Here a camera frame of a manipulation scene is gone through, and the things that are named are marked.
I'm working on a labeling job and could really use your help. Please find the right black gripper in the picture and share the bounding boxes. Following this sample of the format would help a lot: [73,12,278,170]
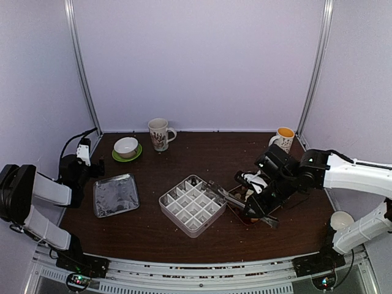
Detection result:
[242,171,298,219]

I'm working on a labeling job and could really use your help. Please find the tall coral print mug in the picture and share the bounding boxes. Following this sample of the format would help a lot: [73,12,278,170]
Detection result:
[148,118,177,152]

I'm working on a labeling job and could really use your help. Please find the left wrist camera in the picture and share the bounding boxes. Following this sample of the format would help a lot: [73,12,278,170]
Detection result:
[76,137,91,167]

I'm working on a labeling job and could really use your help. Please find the metal tongs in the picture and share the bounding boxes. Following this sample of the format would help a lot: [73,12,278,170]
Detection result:
[206,181,279,228]

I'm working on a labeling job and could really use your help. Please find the white divided tin box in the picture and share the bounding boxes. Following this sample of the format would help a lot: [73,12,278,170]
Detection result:
[159,175,227,238]

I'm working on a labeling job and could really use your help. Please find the right aluminium frame post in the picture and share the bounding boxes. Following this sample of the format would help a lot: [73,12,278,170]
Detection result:
[296,0,334,138]

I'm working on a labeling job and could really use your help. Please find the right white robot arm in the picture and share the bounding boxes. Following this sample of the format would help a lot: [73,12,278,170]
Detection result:
[235,145,391,271]

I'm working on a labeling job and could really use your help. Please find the front metal rail base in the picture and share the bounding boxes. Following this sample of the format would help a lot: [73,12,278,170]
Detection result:
[22,250,381,293]

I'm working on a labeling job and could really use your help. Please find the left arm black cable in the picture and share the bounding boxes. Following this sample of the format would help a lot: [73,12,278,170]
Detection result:
[56,127,98,181]

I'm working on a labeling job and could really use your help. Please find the green saucer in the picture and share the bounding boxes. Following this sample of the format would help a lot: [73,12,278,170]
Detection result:
[111,143,143,162]

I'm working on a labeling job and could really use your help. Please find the bunny print tin lid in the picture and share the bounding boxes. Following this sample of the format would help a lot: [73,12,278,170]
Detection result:
[93,173,140,218]

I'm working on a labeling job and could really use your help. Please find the white bowl off table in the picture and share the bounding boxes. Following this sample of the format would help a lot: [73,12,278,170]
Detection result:
[330,211,355,231]

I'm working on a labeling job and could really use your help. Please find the white bowl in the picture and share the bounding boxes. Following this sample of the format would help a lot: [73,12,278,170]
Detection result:
[114,137,138,154]

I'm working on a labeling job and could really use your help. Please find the red chocolate tray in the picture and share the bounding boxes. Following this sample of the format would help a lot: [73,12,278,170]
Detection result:
[228,185,275,225]

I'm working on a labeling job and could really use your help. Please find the yellow interior mug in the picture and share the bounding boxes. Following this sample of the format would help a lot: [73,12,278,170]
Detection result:
[268,127,295,154]

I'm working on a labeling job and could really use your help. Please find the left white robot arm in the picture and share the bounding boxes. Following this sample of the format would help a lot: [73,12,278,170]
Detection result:
[1,155,105,272]

